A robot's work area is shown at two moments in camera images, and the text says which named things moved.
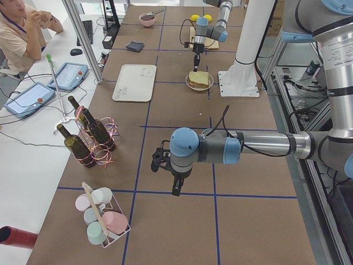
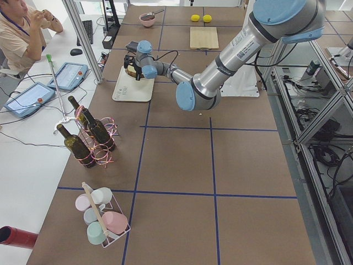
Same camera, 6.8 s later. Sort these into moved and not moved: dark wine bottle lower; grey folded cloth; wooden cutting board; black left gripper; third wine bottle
Moved: black left gripper
Not moved: third wine bottle; dark wine bottle lower; grey folded cloth; wooden cutting board
